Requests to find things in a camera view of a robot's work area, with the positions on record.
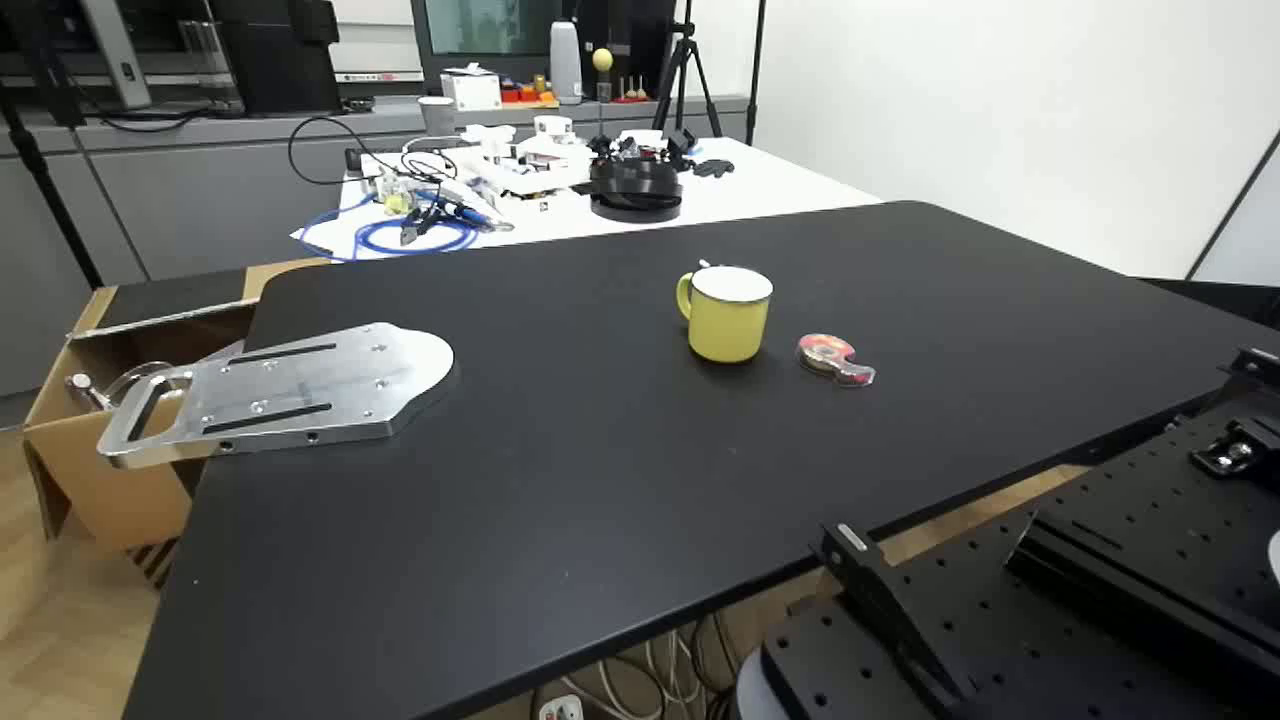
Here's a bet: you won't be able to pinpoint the white cables under table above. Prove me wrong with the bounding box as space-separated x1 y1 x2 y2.
532 621 754 720

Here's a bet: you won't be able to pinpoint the white table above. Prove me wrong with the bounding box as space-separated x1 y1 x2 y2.
293 126 883 263

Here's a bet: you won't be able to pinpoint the silver metal mounting plate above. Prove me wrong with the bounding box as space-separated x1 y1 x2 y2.
93 318 462 471

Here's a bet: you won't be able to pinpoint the brown cardboard box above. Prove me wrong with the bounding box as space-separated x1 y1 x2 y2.
19 255 335 557

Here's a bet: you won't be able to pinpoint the black camera tripod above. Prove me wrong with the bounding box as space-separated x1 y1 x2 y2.
651 0 730 137

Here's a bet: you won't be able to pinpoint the red transparent tape dispenser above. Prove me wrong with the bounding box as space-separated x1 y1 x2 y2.
797 326 880 392

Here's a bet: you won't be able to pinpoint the yellow enamel mug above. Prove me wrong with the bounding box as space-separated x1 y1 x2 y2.
674 263 776 367

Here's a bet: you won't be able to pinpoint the black camera clamp mount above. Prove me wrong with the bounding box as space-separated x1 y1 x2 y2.
817 518 978 720

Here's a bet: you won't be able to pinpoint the white pot with lid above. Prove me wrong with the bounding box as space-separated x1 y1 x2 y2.
435 61 504 117

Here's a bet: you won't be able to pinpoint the white cylinder speaker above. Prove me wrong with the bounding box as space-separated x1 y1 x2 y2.
549 15 588 108

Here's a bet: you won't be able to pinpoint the black bracket with screw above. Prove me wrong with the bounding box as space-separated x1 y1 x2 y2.
1188 410 1280 485

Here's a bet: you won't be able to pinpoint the blue coiled cable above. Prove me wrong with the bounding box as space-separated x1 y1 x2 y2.
347 194 484 261

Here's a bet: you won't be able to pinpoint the black VR headset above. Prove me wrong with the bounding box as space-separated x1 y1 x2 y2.
584 126 690 225

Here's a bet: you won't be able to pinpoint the black rail block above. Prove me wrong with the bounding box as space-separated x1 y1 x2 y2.
1004 495 1280 694

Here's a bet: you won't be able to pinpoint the black perforated optical breadboard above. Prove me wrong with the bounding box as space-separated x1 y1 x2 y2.
758 348 1280 720

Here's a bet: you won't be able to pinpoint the white electronics clutter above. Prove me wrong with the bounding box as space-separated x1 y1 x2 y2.
446 111 600 204

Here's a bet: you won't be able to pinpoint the dark wall monitor screen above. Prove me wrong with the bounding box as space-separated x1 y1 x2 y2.
407 0 578 91

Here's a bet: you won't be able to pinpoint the black slanted tripod leg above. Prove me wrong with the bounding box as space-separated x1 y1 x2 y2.
0 76 110 290

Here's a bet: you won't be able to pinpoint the black vertical pole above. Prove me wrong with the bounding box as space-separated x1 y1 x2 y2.
739 0 773 147

